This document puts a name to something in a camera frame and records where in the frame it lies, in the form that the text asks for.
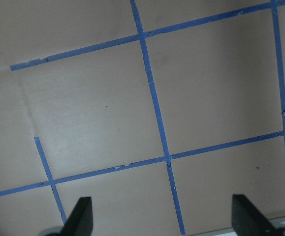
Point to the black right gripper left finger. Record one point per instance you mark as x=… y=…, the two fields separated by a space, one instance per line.
x=80 y=221

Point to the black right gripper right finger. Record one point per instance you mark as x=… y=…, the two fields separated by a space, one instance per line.
x=247 y=220

